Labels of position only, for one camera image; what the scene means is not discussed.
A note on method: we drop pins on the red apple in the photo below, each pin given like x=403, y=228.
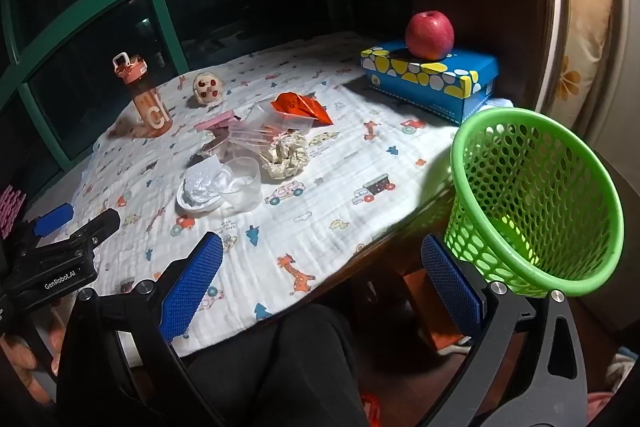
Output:
x=429, y=34

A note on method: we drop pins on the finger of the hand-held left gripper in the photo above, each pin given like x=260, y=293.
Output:
x=100, y=224
x=52, y=217

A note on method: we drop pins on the brown wrapper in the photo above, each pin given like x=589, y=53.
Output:
x=215, y=144

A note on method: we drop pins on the person's black pants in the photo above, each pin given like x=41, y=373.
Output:
x=280, y=367

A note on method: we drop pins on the pink wrapper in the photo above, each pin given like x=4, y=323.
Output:
x=215, y=122

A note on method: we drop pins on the cream plush toy red spots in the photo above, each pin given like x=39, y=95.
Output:
x=205, y=89

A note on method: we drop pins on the printed blanket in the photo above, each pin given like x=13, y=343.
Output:
x=325, y=217

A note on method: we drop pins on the clear plastic tub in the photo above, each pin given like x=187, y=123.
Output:
x=295, y=123

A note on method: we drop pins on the floral pillow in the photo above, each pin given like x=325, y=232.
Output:
x=585, y=32

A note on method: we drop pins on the blue patterned tissue box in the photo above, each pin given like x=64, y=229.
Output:
x=425, y=82

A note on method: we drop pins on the green window frame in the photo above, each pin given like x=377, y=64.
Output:
x=162, y=27

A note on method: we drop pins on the person's left hand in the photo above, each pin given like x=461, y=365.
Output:
x=25, y=369

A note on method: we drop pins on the crumpled cream tissue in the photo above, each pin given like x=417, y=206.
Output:
x=285, y=157

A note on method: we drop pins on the clear round plastic cup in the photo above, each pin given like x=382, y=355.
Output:
x=240, y=192

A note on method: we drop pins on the orange wrapper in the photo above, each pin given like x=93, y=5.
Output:
x=300, y=104

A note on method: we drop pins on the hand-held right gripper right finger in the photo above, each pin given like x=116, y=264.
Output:
x=450, y=287

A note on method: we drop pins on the crumpled silver foil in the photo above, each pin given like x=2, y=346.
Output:
x=202, y=182

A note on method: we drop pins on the green mesh basket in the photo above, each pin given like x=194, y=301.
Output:
x=480, y=217

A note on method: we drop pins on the pink bumpy mat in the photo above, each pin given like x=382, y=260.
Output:
x=9, y=207

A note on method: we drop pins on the orange water bottle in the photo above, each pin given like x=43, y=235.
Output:
x=150, y=107

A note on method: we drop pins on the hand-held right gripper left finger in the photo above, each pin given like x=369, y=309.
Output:
x=192, y=287

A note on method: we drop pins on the floral pink cloth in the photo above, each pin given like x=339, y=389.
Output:
x=617, y=367

